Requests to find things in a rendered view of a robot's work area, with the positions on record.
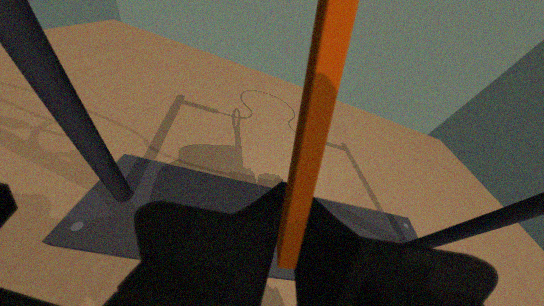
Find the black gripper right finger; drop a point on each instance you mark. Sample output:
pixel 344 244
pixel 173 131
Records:
pixel 334 262

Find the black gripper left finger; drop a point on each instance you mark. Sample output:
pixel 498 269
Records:
pixel 243 242

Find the orange handle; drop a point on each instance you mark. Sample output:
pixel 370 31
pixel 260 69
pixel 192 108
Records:
pixel 330 41

